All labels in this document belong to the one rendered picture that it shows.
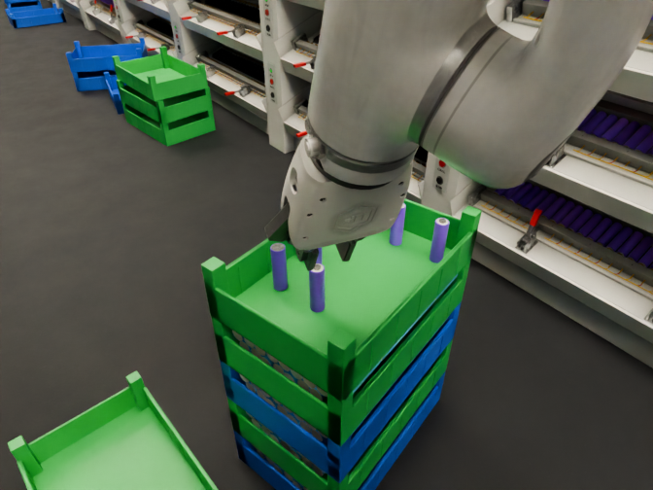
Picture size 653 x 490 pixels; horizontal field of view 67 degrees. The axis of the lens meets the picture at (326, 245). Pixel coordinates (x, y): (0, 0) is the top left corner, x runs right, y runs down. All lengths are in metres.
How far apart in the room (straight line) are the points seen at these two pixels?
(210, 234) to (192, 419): 0.55
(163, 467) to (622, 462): 0.73
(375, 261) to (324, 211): 0.30
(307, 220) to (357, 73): 0.15
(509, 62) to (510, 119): 0.03
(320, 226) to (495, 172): 0.17
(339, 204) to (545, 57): 0.20
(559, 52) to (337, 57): 0.11
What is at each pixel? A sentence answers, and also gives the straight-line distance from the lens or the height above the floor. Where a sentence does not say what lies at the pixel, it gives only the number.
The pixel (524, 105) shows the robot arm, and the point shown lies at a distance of 0.26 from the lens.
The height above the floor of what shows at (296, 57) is 0.32.
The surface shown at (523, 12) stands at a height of 0.55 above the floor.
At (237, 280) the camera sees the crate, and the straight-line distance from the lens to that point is 0.62.
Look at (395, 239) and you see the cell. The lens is 0.70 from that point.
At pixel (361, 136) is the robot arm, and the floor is 0.62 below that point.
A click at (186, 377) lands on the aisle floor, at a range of 0.98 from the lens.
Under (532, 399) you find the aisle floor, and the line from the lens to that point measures 0.99.
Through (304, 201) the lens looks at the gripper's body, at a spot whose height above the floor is 0.55.
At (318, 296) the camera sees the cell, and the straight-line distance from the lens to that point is 0.58.
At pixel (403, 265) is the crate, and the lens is 0.67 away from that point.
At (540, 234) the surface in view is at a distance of 1.14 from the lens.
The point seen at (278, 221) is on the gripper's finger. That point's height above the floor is 0.50.
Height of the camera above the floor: 0.74
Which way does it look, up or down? 37 degrees down
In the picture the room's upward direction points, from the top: straight up
